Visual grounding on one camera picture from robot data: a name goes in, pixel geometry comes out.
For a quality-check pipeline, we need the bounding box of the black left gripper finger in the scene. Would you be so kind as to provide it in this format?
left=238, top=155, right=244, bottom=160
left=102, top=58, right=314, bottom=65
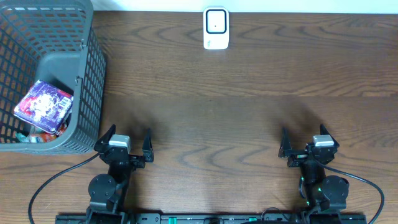
left=142, top=129, right=154, bottom=162
left=94, top=124, right=116, bottom=152

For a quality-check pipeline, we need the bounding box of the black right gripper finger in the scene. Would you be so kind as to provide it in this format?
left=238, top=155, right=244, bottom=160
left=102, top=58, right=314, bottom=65
left=278, top=128, right=292, bottom=158
left=320, top=124, right=340, bottom=148

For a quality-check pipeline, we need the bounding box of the orange tissue packet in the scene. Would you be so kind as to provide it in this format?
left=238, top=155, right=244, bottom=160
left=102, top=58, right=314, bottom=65
left=29, top=133, right=57, bottom=143

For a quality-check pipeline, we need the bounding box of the teal wet wipes packet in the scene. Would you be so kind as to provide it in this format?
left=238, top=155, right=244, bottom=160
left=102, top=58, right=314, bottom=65
left=16, top=133, right=42, bottom=143

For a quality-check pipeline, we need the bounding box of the purple snack packet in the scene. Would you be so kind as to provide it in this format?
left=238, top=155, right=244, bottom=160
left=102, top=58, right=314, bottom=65
left=14, top=80, right=73, bottom=134

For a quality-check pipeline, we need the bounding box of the orange-red snack bar wrapper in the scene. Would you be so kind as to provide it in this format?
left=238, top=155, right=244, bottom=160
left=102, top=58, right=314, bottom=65
left=45, top=122, right=68, bottom=142

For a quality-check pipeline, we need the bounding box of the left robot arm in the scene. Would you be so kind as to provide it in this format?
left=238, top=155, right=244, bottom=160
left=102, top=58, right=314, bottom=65
left=84, top=125, right=154, bottom=223

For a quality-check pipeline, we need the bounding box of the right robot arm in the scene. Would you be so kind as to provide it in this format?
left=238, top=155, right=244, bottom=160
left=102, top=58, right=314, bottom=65
left=278, top=125, right=349, bottom=223

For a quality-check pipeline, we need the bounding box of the white barcode scanner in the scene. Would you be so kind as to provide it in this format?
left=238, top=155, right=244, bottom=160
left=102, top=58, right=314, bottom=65
left=203, top=7, right=229, bottom=50

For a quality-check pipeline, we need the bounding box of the grey plastic mesh basket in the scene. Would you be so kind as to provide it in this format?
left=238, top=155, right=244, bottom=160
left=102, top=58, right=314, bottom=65
left=1, top=0, right=106, bottom=155

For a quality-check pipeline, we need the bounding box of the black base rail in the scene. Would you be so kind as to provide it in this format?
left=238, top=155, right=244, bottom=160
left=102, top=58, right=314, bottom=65
left=55, top=212, right=368, bottom=224

